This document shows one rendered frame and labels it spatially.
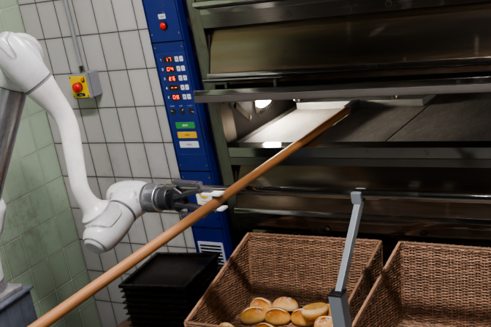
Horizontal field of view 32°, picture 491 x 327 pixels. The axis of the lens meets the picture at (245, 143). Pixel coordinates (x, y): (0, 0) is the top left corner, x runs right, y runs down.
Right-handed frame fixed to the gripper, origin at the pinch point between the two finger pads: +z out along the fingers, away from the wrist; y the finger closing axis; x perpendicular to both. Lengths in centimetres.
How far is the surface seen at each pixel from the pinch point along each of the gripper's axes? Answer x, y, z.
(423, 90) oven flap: -39, -21, 54
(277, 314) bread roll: -31, 56, -7
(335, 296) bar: 6.2, 24.6, 39.9
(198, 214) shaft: 11.0, -0.1, 1.7
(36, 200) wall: -35, 19, -121
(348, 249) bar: -5.6, 15.6, 39.7
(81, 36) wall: -53, -45, -91
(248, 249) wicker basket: -48, 40, -27
